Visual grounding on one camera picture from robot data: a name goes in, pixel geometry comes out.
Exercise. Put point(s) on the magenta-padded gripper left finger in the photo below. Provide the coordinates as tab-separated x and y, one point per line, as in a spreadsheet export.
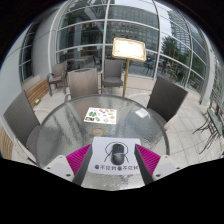
76	160

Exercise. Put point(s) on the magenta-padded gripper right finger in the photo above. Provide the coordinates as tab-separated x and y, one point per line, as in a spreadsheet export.
148	160

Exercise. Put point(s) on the black computer mouse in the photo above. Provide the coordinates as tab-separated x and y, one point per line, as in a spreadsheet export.
117	150

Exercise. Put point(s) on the colourful printed menu card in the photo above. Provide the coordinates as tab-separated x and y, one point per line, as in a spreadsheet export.
100	115

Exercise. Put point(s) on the wooden slatted bench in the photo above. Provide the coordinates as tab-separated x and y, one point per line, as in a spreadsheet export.
36	93
6	143

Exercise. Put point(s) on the black metal outdoor chair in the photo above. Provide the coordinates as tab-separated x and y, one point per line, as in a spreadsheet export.
215	125

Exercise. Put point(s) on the gold framed sign stand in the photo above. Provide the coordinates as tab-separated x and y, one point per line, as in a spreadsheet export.
129	49

